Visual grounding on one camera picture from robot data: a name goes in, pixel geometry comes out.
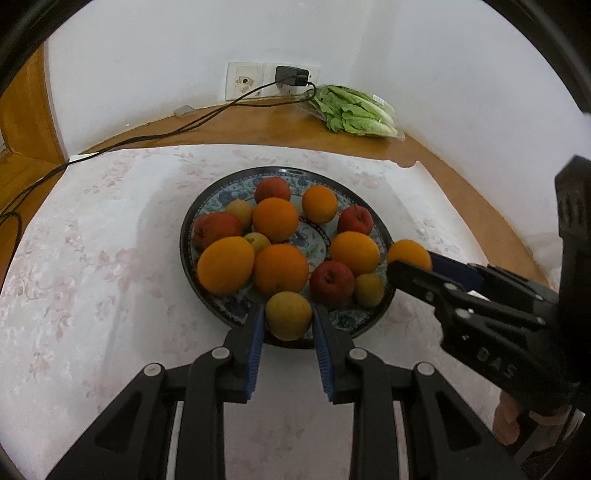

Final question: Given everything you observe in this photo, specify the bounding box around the black charger plug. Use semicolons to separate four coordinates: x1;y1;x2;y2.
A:
276;66;310;87

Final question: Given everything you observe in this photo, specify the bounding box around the person's right hand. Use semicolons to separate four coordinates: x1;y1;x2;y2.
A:
493;392;573;445

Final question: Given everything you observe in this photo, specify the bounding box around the orange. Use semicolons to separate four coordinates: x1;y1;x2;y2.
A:
252;197;300;243
329;232;380;277
253;244;309;295
197;236;256;296
301;185;338;224
387;239;433;273

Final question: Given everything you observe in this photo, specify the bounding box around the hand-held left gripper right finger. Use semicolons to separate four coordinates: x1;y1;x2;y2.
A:
313;305;529;480

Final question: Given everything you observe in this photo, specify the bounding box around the white power wall socket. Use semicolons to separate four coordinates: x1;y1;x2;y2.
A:
264;62;321;97

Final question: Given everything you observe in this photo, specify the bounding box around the red apple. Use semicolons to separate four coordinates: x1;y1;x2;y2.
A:
192;212;244;251
254;176;292;204
309;260;356;309
337;205;374;235

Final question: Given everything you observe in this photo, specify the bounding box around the bagged romaine lettuce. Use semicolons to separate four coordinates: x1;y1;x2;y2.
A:
307;84;400;139

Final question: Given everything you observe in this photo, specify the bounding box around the white floral tablecloth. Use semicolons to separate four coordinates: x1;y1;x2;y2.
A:
0;144;490;480

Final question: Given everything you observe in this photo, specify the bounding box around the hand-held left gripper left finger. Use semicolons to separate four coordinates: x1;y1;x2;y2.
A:
46;304;266;480

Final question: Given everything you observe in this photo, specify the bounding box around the white coaxial wall socket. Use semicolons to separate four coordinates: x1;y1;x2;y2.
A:
225;61;267;101

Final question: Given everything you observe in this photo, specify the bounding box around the black charger cable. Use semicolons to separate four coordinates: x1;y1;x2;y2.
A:
0;80;319;241

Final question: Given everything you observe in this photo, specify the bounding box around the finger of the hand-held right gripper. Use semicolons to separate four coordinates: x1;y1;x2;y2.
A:
387;261;546;324
429;251;559;301

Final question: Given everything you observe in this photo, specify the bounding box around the blue patterned ceramic plate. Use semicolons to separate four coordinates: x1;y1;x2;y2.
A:
180;166;398;350

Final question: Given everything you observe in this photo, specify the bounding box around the wooden window frame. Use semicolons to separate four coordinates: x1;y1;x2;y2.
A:
0;46;63;162

